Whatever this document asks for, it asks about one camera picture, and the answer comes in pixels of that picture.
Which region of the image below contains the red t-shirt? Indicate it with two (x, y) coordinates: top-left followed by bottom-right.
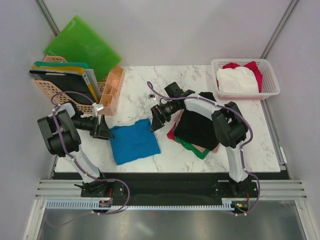
(222, 61), (263, 93)
(166, 124), (176, 141)

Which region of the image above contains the red t-shirt in basket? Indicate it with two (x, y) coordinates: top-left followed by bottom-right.
(222, 61), (263, 93)

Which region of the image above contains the white plastic basket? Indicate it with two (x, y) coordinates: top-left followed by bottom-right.
(207, 58), (280, 101)

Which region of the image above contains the orange file rack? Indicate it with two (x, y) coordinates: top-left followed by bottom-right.
(33, 55), (101, 114)

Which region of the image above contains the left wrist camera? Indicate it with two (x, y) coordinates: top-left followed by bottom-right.
(91, 103), (104, 117)

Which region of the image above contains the green t-shirt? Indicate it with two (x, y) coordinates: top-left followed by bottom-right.
(174, 137), (210, 160)

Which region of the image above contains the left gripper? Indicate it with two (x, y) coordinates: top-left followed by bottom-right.
(70, 115), (114, 141)

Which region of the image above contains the blue t-shirt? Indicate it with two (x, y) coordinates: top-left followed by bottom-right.
(110, 118), (161, 166)

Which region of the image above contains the black t-shirt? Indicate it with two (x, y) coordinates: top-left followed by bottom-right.
(173, 91), (221, 151)

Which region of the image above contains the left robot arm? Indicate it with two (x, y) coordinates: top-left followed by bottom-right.
(37, 101), (115, 197)

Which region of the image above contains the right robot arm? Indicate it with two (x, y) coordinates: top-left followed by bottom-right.
(147, 81), (253, 197)

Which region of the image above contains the white cable duct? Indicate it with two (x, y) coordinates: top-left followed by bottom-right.
(45, 199), (239, 211)

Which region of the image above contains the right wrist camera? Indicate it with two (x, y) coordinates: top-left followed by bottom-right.
(148, 94), (157, 101)

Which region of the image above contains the black folder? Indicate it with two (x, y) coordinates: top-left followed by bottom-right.
(29, 70), (99, 105)

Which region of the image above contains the pink t-shirt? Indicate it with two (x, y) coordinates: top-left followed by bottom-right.
(172, 111), (221, 154)

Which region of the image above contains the green plastic board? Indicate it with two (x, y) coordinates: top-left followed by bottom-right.
(44, 15), (122, 82)

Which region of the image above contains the yellow folder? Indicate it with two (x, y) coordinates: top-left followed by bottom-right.
(32, 66), (86, 76)

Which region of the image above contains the teal folder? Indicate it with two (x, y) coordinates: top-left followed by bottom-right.
(33, 61), (90, 69)

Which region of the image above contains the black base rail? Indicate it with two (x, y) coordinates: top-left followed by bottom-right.
(52, 171), (291, 207)

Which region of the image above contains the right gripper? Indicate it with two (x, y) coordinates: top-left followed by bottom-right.
(150, 100), (181, 133)

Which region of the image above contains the orange compartment tray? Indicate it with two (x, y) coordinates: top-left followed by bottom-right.
(98, 65), (125, 116)

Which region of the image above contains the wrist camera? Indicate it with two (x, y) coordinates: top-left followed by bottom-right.
(148, 94), (157, 101)
(91, 103), (104, 117)

